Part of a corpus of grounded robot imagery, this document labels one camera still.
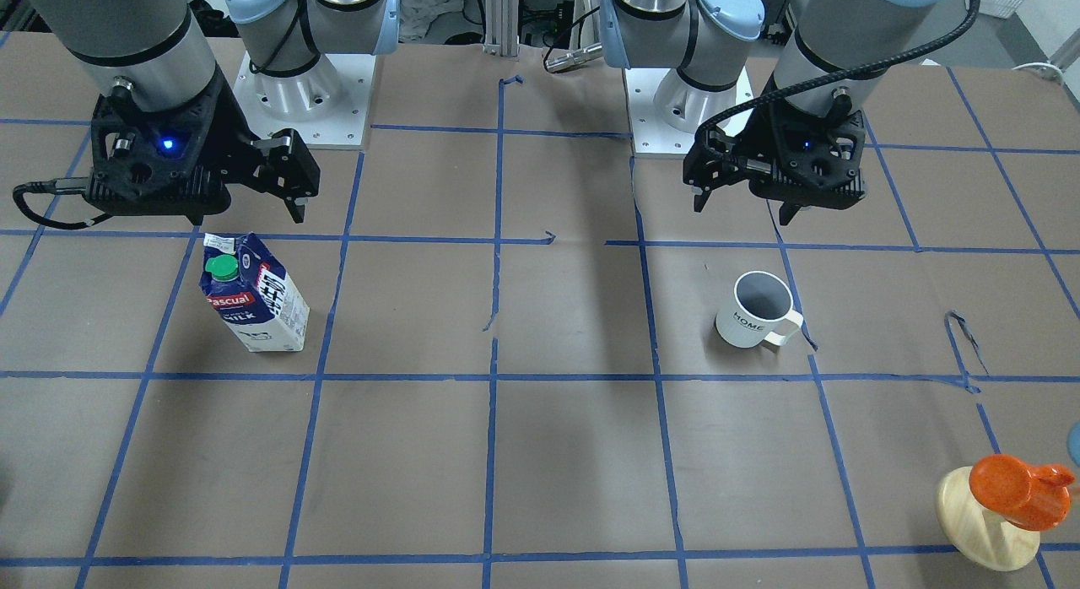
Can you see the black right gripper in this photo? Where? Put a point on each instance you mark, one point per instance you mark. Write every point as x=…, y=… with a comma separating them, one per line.
x=239, y=132

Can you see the aluminium frame post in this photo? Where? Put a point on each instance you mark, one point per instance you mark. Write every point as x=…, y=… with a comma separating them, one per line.
x=500, y=28

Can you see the white mug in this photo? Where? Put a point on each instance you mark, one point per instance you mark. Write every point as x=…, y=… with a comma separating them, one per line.
x=759, y=308

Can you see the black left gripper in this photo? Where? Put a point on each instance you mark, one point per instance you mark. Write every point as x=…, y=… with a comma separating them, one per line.
x=753, y=141

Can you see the blue white milk carton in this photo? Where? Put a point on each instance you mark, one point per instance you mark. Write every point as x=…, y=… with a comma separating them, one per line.
x=253, y=294

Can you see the metal cylinder connector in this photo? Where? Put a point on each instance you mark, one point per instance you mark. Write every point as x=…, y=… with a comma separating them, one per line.
x=573, y=59

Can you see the orange mug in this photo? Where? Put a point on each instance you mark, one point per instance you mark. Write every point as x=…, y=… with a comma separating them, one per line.
x=1034, y=498

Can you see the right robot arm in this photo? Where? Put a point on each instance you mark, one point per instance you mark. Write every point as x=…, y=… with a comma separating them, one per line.
x=161, y=48

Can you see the wooden mug tree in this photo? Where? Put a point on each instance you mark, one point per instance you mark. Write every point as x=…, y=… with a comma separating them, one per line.
x=978, y=533

